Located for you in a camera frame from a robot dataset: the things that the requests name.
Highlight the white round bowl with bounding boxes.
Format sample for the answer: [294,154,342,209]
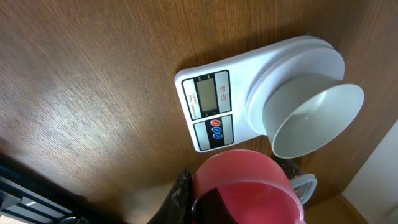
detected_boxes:
[263,75,364,159]

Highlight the pink measuring scoop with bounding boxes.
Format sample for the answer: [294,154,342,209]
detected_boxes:
[193,149,305,224]

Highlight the red adzuki beans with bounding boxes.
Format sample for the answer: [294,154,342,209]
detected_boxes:
[275,158,306,180]

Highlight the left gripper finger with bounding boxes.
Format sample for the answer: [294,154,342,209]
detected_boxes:
[155,168,193,224]

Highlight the clear plastic container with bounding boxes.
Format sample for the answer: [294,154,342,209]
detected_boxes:
[289,173,318,205]

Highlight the white digital kitchen scale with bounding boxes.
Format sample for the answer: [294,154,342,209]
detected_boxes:
[174,35,345,152]

